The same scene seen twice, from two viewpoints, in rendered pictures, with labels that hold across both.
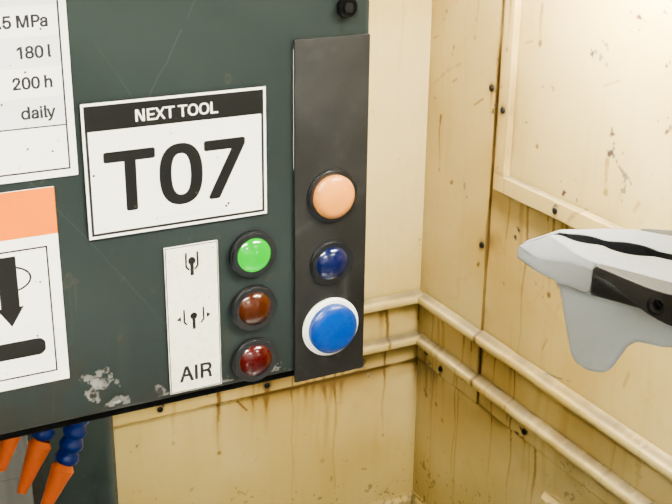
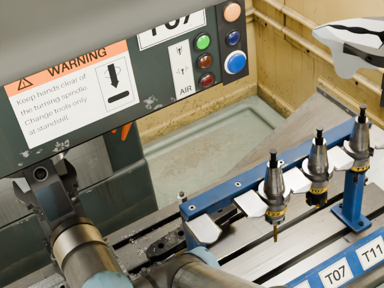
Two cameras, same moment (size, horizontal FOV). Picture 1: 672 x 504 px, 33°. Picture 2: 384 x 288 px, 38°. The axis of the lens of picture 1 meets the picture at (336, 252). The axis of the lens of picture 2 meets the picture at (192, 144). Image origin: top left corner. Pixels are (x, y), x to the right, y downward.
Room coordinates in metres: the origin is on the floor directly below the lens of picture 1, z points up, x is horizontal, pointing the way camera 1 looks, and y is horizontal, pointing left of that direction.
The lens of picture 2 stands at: (-0.08, 0.04, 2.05)
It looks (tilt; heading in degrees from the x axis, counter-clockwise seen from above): 41 degrees down; 4
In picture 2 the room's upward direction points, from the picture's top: 9 degrees counter-clockwise
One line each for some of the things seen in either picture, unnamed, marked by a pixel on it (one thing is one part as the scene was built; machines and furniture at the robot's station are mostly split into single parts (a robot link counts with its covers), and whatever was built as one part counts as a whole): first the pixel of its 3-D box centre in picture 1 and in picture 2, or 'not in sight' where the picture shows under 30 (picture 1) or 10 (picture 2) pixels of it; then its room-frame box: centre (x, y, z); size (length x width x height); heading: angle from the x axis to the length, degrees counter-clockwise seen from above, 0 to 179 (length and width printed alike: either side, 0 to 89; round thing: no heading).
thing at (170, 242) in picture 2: not in sight; (192, 235); (0.84, 0.13, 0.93); 0.26 x 0.05 x 0.06; 122
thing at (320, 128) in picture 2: not in sight; (319, 134); (0.75, -0.16, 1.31); 0.02 x 0.02 x 0.03
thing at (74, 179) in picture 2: not in sight; (63, 179); (0.59, 0.30, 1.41); 0.09 x 0.05 x 0.02; 14
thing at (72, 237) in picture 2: not in sight; (82, 248); (0.46, 0.26, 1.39); 0.08 x 0.05 x 0.08; 117
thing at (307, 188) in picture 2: not in sight; (296, 181); (0.72, -0.11, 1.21); 0.07 x 0.05 x 0.01; 27
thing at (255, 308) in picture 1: (254, 308); (205, 62); (0.57, 0.04, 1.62); 0.02 x 0.01 x 0.02; 117
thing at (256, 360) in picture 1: (255, 360); (207, 81); (0.57, 0.04, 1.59); 0.02 x 0.01 x 0.02; 117
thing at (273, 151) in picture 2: not in sight; (273, 157); (0.70, -0.06, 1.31); 0.02 x 0.02 x 0.03
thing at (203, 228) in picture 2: not in sight; (204, 230); (0.62, 0.09, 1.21); 0.07 x 0.05 x 0.01; 27
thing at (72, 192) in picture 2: not in sight; (63, 218); (0.53, 0.30, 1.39); 0.12 x 0.08 x 0.09; 27
